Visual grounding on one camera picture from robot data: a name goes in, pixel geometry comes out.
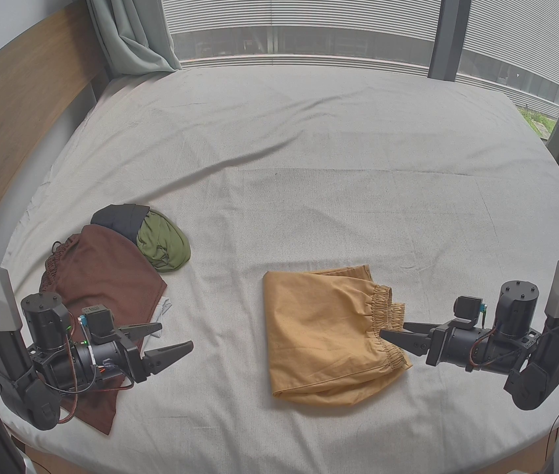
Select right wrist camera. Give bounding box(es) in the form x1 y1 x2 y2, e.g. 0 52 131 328
451 295 489 330

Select tan shorts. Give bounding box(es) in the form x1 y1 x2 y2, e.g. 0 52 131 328
263 265 413 405

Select brown garment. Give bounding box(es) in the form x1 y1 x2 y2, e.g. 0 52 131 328
44 225 168 435

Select green garment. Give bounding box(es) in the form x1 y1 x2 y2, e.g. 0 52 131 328
136 209 192 274

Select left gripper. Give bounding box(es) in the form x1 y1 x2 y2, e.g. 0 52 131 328
84 321 195 385

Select bed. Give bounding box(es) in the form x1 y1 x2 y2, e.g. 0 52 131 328
0 0 559 474

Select grey-green curtain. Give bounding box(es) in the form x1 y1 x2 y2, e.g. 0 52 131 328
82 0 181 78

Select dark grey garment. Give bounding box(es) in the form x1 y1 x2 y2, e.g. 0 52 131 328
91 204 151 248

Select window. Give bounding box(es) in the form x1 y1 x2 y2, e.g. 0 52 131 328
153 0 559 176

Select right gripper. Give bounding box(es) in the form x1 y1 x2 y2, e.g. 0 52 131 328
379 321 501 370

